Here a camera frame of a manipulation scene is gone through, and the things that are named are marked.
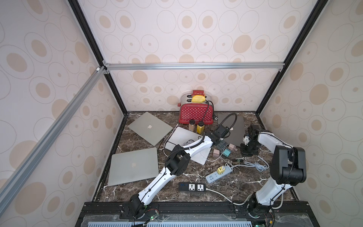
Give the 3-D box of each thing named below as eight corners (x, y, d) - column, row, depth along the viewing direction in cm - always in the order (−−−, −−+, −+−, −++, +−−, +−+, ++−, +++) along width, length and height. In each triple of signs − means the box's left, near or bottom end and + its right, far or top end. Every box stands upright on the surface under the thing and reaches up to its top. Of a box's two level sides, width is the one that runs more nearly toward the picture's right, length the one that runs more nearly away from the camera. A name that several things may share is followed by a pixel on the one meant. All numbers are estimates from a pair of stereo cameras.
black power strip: (178, 192, 82) (178, 190, 79) (179, 184, 85) (178, 182, 82) (205, 192, 82) (206, 190, 79) (204, 184, 85) (205, 182, 82)
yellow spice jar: (197, 134, 107) (197, 127, 100) (196, 128, 110) (197, 121, 103) (203, 134, 107) (204, 127, 100) (202, 128, 110) (203, 121, 103)
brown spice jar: (188, 132, 108) (189, 124, 101) (188, 126, 112) (188, 119, 105) (194, 132, 108) (195, 124, 101) (194, 126, 111) (194, 119, 105)
